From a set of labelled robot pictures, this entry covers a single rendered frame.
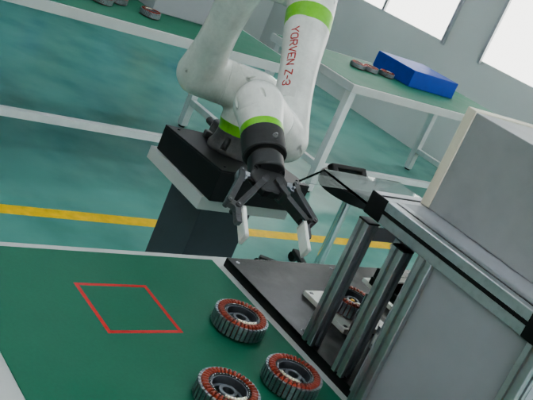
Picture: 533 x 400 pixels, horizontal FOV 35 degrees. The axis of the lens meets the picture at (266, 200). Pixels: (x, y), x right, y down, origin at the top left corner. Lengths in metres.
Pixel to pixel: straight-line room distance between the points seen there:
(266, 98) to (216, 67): 0.57
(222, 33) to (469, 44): 5.74
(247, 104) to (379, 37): 6.83
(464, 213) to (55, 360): 0.76
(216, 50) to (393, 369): 1.06
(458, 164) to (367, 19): 7.16
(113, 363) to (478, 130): 0.77
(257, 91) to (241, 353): 0.54
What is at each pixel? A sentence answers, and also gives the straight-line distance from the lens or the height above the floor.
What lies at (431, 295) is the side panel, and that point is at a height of 1.02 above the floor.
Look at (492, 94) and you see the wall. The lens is 7.58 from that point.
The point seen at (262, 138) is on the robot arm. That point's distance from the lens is 1.70.
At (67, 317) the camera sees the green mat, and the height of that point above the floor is 0.75.
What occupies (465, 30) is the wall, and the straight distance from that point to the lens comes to 7.91.
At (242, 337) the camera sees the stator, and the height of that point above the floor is 0.76.
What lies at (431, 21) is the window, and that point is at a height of 1.11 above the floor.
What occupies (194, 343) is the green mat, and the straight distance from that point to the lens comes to 1.58.
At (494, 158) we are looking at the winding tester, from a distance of 1.57.
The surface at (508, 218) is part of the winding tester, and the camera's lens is 1.54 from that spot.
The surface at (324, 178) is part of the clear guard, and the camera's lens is 1.83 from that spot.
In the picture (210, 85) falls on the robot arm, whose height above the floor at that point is 1.01.
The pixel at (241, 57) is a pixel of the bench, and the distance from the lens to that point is 4.55.
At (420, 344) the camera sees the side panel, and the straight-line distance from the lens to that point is 1.52.
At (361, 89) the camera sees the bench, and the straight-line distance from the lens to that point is 5.17.
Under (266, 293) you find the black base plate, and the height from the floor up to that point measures 0.77.
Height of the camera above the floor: 1.51
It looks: 18 degrees down
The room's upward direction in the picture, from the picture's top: 24 degrees clockwise
